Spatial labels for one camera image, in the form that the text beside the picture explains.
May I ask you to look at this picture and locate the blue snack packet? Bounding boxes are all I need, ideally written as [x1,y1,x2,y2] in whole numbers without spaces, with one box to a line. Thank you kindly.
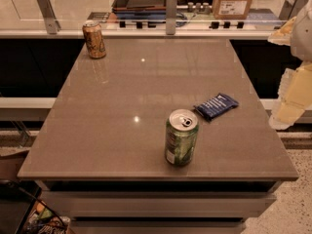
[194,93,239,122]

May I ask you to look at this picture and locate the cardboard box with label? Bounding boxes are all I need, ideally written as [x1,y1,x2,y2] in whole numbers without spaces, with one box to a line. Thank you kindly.
[213,0,253,20]

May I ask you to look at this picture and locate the right metal glass bracket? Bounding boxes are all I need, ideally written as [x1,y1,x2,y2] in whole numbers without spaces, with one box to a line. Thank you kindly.
[279,0,308,20]

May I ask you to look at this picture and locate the orange soda can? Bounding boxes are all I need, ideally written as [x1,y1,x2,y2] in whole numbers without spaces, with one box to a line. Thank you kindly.
[82,20,106,59]

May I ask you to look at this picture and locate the left metal glass bracket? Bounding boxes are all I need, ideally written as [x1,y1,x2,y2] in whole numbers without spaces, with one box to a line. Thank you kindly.
[36,0,60,34]

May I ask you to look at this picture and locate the middle metal glass bracket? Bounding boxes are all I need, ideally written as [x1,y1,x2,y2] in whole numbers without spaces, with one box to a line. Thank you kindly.
[166,0,177,35]

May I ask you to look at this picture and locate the green soda can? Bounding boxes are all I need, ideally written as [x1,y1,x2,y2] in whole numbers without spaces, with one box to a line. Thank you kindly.
[165,109,199,166]

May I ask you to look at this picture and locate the snack bag bin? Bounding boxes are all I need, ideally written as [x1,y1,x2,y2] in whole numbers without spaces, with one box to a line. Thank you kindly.
[17,199,74,234]

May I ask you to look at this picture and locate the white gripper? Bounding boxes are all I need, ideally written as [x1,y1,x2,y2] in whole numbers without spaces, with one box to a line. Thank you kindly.
[268,0,312,130]

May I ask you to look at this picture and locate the grey table drawer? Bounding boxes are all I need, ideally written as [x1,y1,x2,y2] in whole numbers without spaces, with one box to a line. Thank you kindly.
[42,191,276,218]

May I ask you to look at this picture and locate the metal glass bracket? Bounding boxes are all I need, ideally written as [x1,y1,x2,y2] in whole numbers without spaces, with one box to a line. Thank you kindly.
[279,0,308,20]
[36,0,60,34]
[166,0,177,35]

